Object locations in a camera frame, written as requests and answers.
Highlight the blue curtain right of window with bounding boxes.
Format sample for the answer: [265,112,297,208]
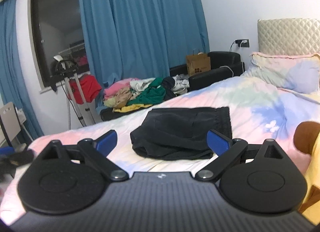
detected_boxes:
[79,0,210,87]

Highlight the pastel pillow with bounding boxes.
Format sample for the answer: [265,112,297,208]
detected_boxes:
[244,53,319,94]

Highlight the blue curtain left of window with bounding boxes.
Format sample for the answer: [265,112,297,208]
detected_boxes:
[1,0,43,142]

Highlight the blue curtain of window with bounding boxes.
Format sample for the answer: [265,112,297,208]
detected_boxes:
[1,0,43,142]
[79,0,210,87]

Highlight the brown and yellow plush toy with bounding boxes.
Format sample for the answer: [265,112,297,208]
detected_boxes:
[293,121,319,224]

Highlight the garment steamer stand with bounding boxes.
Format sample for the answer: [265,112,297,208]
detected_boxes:
[53,55,96,127]

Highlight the white and black chair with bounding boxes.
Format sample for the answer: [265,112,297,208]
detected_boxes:
[1,102,33,154]

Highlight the wall socket with charger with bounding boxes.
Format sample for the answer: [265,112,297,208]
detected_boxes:
[229,39,250,52]

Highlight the black sweatpants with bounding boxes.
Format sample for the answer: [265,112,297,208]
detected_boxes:
[130,107,232,160]

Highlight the red garment on steamer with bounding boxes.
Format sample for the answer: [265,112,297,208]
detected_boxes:
[69,74,102,105]

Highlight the black sofa bench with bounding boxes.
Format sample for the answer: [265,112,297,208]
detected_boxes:
[100,51,245,121]

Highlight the pile of colourful clothes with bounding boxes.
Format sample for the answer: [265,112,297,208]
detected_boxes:
[96,74,189,115]

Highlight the beige quilted headboard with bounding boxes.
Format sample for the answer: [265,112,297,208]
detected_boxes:
[257,18,320,56]

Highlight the dark window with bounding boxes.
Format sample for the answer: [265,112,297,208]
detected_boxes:
[30,0,89,87]

